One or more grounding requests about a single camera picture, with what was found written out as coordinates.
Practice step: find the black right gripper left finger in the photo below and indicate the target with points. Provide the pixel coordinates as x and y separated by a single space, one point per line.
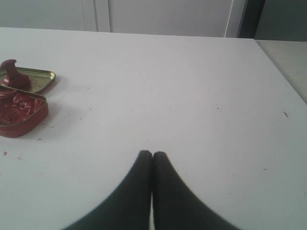
128 207

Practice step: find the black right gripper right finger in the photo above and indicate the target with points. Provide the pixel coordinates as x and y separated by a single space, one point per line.
174 204

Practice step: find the red stamp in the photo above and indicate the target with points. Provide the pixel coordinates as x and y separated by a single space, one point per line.
14 78

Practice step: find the red ink tin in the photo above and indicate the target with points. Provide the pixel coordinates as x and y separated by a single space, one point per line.
20 111

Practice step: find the gold tin lid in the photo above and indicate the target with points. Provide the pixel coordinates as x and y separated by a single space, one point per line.
40 79

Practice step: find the white cabinet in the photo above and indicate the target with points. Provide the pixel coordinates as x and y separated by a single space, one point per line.
214 18

